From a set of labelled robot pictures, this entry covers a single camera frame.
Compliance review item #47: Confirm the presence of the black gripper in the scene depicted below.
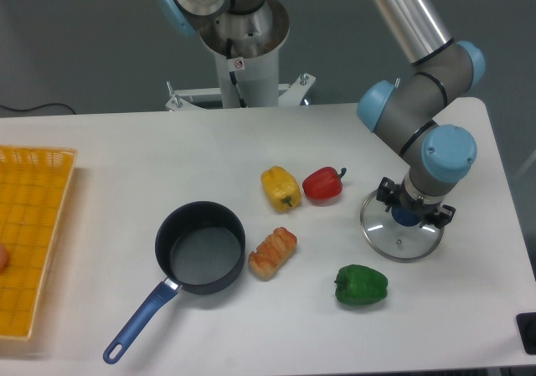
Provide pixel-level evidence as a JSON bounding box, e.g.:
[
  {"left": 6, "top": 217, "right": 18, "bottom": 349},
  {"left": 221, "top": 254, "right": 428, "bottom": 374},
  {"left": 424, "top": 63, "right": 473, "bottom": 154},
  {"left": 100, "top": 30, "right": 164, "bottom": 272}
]
[{"left": 376, "top": 177, "right": 456, "bottom": 229}]

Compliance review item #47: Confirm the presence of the glass lid blue knob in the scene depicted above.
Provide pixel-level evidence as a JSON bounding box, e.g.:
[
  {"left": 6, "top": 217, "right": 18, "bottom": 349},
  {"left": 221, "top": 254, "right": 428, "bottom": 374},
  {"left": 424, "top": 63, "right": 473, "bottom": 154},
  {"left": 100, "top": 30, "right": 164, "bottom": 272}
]
[{"left": 359, "top": 192, "right": 444, "bottom": 262}]

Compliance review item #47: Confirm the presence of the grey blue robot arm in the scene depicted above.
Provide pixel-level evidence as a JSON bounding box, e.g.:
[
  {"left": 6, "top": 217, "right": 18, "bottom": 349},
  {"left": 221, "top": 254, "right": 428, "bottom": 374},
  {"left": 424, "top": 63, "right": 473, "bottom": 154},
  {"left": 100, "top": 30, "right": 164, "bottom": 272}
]
[{"left": 157, "top": 0, "right": 486, "bottom": 229}]

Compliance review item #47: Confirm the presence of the red bell pepper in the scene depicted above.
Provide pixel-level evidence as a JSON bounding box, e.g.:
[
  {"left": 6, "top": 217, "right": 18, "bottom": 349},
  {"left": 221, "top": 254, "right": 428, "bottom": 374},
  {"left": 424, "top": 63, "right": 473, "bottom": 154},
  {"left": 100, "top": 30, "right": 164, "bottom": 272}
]
[{"left": 302, "top": 167, "right": 347, "bottom": 200}]

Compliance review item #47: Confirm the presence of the green bell pepper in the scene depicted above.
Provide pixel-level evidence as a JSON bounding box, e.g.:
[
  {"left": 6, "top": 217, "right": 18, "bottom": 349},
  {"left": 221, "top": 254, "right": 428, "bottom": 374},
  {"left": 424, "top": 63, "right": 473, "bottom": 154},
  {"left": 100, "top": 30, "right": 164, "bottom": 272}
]
[{"left": 334, "top": 264, "right": 389, "bottom": 306}]

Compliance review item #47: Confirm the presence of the yellow bell pepper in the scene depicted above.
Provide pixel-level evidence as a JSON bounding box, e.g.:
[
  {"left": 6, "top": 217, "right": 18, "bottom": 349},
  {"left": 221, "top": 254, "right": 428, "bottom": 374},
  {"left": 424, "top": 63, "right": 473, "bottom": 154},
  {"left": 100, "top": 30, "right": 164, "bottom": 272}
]
[{"left": 260, "top": 166, "right": 302, "bottom": 213}]

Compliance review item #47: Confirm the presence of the black device at table edge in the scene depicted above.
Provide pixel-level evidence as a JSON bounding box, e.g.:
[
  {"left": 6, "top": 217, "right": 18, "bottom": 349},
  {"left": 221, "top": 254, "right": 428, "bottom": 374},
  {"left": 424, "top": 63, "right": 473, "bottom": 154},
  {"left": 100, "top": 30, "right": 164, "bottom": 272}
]
[{"left": 516, "top": 312, "right": 536, "bottom": 355}]

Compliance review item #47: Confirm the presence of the toy pastry bread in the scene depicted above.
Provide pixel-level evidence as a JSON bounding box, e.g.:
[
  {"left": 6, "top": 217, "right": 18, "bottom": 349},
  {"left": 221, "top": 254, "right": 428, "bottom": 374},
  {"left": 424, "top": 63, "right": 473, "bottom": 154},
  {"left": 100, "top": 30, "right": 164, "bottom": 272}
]
[{"left": 248, "top": 227, "right": 297, "bottom": 281}]

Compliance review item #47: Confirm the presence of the yellow woven basket tray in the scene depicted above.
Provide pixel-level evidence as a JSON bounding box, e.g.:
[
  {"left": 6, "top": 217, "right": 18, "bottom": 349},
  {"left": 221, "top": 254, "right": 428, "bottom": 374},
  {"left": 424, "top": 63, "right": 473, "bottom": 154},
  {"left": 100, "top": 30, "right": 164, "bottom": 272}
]
[{"left": 1, "top": 145, "right": 77, "bottom": 341}]

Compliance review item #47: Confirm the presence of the orange item in basket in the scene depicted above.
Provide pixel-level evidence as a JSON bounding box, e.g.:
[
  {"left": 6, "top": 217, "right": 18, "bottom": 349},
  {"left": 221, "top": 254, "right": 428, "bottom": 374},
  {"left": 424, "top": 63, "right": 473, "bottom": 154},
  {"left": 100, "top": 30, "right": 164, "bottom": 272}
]
[{"left": 0, "top": 244, "right": 9, "bottom": 271}]

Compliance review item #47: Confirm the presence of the dark saucepan blue handle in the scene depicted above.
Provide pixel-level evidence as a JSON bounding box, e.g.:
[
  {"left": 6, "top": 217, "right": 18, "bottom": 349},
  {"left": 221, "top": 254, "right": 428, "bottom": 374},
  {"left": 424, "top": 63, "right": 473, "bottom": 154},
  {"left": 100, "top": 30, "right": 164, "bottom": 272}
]
[{"left": 102, "top": 201, "right": 245, "bottom": 364}]

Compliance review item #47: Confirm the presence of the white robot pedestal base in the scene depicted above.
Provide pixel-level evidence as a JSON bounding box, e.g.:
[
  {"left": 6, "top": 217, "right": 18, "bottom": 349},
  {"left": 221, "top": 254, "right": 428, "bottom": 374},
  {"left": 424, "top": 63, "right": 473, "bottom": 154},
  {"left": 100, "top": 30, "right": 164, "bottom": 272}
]
[{"left": 166, "top": 0, "right": 316, "bottom": 111}]

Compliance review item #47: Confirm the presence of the black cable on pedestal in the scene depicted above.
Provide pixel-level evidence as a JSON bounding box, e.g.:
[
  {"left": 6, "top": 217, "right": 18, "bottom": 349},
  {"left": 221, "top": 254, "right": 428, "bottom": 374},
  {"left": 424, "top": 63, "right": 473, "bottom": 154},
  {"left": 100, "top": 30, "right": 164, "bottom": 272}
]
[{"left": 226, "top": 37, "right": 248, "bottom": 109}]

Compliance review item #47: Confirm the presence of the black floor cable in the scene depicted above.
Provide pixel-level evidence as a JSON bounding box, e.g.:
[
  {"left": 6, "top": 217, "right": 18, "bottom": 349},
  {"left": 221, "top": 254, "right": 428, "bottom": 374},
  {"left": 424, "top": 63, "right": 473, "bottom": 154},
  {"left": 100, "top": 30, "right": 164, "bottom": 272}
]
[{"left": 0, "top": 102, "right": 77, "bottom": 115}]

